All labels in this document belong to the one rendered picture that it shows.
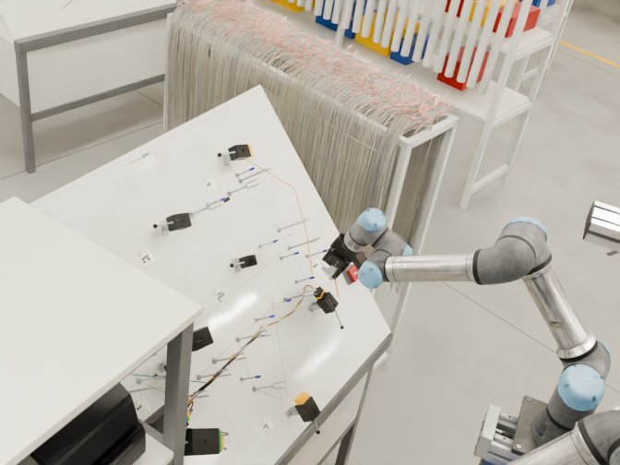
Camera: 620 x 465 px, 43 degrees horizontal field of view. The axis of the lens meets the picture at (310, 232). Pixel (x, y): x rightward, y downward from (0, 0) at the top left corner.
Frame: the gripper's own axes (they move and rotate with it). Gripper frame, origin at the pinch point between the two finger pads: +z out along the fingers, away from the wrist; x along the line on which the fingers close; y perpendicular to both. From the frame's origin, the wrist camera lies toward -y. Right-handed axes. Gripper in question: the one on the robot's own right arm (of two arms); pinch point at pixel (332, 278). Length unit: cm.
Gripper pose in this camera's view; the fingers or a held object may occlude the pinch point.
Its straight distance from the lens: 260.1
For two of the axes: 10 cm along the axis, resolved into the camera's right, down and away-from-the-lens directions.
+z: -3.9, 5.3, 7.6
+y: -8.2, -5.7, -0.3
